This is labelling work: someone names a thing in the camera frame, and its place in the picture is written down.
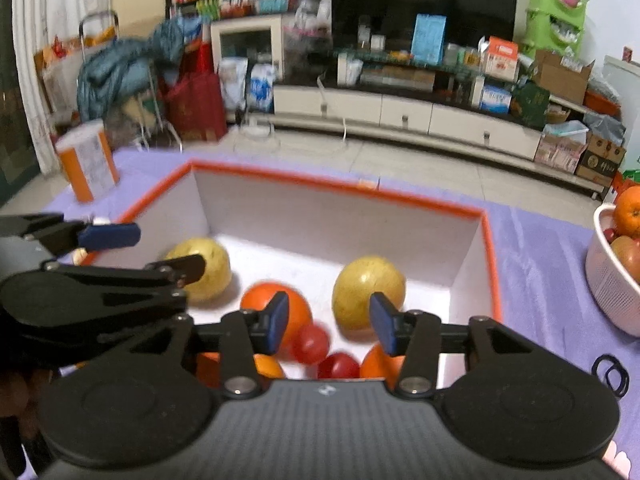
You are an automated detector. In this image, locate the clear plastic container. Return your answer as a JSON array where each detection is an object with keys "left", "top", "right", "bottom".
[{"left": 541, "top": 121, "right": 590, "bottom": 147}]

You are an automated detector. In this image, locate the white freezer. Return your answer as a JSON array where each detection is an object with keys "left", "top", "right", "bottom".
[{"left": 601, "top": 54, "right": 640, "bottom": 171}]

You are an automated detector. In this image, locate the orange cardboard box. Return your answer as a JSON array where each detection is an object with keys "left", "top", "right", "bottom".
[{"left": 75, "top": 159, "right": 502, "bottom": 391}]

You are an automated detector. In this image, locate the yellow apple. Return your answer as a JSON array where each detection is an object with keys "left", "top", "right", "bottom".
[
  {"left": 165, "top": 237, "right": 232, "bottom": 303},
  {"left": 332, "top": 256, "right": 407, "bottom": 332}
]

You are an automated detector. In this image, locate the red and white box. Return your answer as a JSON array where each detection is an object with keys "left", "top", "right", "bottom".
[{"left": 482, "top": 36, "right": 520, "bottom": 84}]

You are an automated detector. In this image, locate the blue and white box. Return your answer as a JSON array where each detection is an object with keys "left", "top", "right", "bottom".
[{"left": 479, "top": 85, "right": 514, "bottom": 114}]

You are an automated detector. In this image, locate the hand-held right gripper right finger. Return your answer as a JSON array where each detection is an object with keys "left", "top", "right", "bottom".
[{"left": 369, "top": 291, "right": 538, "bottom": 401}]

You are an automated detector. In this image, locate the white plastic basket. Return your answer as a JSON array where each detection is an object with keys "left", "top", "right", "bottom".
[{"left": 585, "top": 204, "right": 640, "bottom": 338}]

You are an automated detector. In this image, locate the red cherry tomato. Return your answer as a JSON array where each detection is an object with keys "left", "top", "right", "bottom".
[
  {"left": 317, "top": 352, "right": 362, "bottom": 381},
  {"left": 291, "top": 324, "right": 331, "bottom": 366}
]

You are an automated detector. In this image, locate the red bag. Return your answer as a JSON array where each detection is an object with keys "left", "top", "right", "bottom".
[{"left": 165, "top": 71, "right": 229, "bottom": 142}]

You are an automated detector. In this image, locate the black trolley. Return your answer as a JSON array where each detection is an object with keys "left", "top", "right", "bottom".
[{"left": 79, "top": 9, "right": 121, "bottom": 126}]

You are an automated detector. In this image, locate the white glass-door cabinet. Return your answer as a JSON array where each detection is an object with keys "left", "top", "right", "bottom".
[{"left": 210, "top": 14, "right": 284, "bottom": 83}]

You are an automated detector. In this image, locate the mandarin orange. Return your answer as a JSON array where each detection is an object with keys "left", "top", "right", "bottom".
[
  {"left": 359, "top": 342, "right": 407, "bottom": 382},
  {"left": 196, "top": 352, "right": 222, "bottom": 387},
  {"left": 252, "top": 354, "right": 287, "bottom": 381},
  {"left": 240, "top": 282, "right": 314, "bottom": 357}
]

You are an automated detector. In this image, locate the brown cardboard box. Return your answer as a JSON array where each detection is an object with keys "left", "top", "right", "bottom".
[{"left": 529, "top": 49, "right": 597, "bottom": 107}]

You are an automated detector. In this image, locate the dark green bag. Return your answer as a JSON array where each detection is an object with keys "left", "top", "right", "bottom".
[{"left": 509, "top": 81, "right": 552, "bottom": 129}]

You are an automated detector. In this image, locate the blue jacket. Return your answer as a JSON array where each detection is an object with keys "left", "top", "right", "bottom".
[{"left": 76, "top": 19, "right": 202, "bottom": 122}]

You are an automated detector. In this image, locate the green plastic rack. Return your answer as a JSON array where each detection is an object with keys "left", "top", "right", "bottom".
[{"left": 521, "top": 0, "right": 589, "bottom": 60}]

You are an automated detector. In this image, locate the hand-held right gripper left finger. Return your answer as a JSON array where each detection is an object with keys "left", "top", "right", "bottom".
[{"left": 102, "top": 290, "right": 291, "bottom": 402}]

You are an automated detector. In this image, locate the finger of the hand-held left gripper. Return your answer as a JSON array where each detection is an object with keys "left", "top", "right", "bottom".
[
  {"left": 42, "top": 254, "right": 207, "bottom": 312},
  {"left": 0, "top": 212, "right": 142, "bottom": 257}
]

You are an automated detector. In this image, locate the light blue box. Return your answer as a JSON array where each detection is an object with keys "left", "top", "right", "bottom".
[{"left": 412, "top": 13, "right": 448, "bottom": 67}]

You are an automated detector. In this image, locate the white and blue sack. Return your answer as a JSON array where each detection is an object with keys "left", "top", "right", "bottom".
[{"left": 248, "top": 62, "right": 277, "bottom": 114}]

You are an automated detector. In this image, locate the large orange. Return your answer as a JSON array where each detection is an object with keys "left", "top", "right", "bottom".
[{"left": 612, "top": 187, "right": 640, "bottom": 240}]

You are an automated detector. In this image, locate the orange and white carton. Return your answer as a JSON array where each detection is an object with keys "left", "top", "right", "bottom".
[{"left": 55, "top": 120, "right": 121, "bottom": 204}]

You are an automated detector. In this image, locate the black hair tie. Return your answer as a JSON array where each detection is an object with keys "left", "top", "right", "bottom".
[
  {"left": 592, "top": 355, "right": 622, "bottom": 387},
  {"left": 604, "top": 366, "right": 630, "bottom": 397}
]

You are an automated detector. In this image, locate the red apple in basket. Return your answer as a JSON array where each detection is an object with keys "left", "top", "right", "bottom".
[{"left": 610, "top": 236, "right": 640, "bottom": 283}]

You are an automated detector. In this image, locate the white tv stand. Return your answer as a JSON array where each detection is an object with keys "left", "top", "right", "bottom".
[{"left": 272, "top": 49, "right": 607, "bottom": 198}]

